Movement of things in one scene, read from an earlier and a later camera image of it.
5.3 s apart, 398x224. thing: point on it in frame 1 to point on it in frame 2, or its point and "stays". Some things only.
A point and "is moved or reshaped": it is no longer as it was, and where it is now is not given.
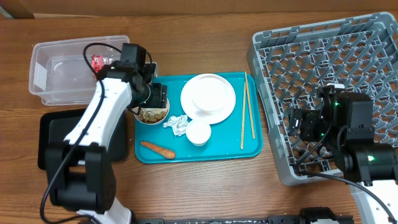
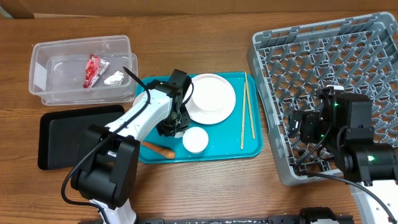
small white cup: (198, 132) is moved or reshaped
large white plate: (208, 97) stays
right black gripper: (308, 122) stays
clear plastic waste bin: (61, 72) stays
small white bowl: (208, 94) stays
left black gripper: (158, 98) to (186, 120)
